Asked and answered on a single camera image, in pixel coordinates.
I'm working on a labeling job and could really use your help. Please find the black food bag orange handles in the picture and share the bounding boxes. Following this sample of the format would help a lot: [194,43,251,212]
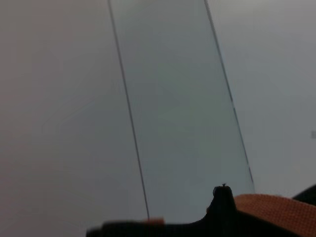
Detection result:
[86,184,316,237]

